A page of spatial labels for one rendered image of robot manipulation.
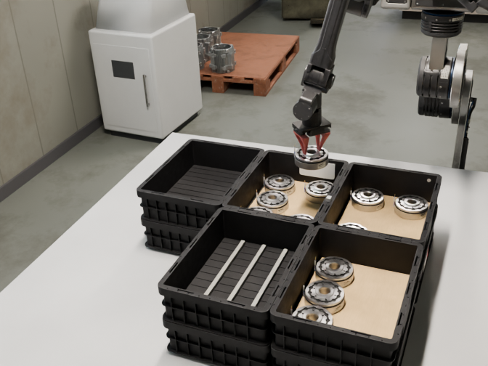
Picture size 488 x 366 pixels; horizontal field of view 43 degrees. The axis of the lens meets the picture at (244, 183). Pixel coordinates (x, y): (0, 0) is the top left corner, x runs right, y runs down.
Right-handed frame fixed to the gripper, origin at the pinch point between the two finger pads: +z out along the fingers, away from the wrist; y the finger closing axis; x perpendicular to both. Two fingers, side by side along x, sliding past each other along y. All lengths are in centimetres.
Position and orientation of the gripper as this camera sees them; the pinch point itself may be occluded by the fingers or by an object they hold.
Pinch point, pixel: (311, 149)
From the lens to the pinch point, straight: 191.8
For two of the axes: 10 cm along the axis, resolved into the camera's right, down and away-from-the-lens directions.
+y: 9.2, -2.4, 3.0
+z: 0.5, 8.6, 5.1
